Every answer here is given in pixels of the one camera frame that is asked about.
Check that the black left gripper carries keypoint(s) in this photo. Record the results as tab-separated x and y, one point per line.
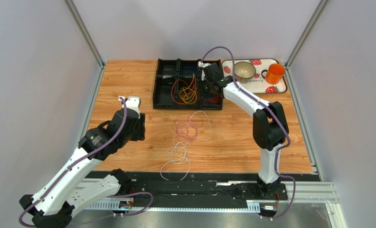
140	134

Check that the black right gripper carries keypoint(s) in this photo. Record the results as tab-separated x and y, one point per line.
211	83

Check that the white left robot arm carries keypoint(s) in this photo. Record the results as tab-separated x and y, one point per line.
57	203

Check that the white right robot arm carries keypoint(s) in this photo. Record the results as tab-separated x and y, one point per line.
270	129

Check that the beige ceramic bowl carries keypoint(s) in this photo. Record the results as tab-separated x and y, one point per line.
244	71

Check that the black compartment organizer tray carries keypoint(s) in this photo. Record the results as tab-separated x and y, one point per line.
178	85

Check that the strawberry print serving tray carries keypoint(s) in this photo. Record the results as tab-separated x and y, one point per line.
257	84

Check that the orange mug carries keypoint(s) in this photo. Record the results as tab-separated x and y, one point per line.
273	74

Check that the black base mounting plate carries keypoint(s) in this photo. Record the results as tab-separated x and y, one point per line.
198	190

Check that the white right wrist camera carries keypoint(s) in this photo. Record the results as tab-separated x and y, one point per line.
201	66

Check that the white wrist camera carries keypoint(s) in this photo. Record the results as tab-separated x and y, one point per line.
201	66
130	106

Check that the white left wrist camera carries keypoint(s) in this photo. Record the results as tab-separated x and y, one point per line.
130	106

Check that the aluminium corner frame post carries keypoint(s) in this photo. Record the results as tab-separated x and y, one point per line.
72	8

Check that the right aluminium corner post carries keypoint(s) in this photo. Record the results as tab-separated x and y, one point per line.
307	31

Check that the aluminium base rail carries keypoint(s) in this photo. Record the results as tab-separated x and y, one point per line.
302	191

